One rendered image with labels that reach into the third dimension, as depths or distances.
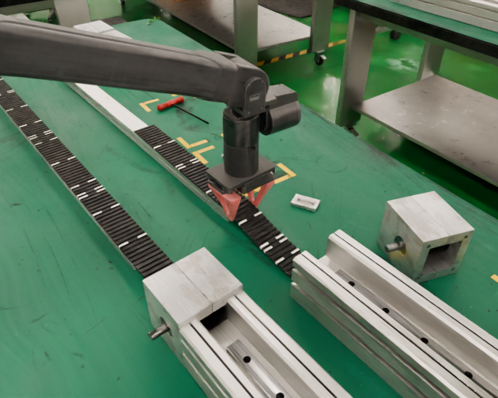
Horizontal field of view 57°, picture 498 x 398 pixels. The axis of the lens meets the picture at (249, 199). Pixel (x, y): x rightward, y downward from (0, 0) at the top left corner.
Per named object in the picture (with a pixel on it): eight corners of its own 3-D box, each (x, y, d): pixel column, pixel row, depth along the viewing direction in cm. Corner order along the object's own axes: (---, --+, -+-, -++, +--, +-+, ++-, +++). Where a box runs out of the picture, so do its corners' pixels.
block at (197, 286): (136, 332, 65) (125, 289, 59) (208, 290, 71) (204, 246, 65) (169, 378, 59) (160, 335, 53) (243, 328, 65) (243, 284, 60)
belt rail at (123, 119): (43, 63, 142) (39, 54, 140) (55, 60, 144) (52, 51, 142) (227, 222, 84) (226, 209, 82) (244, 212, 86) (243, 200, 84)
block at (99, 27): (73, 58, 146) (65, 27, 140) (106, 49, 151) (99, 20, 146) (85, 67, 140) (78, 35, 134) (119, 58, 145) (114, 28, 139)
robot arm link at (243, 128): (214, 103, 69) (234, 118, 66) (252, 92, 72) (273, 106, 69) (216, 142, 74) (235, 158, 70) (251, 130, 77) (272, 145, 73)
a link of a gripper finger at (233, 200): (264, 217, 81) (265, 174, 75) (232, 234, 78) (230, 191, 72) (240, 199, 85) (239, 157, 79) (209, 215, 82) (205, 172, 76)
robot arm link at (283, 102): (213, 61, 67) (245, 82, 62) (276, 45, 72) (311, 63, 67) (216, 131, 75) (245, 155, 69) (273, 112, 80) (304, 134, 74)
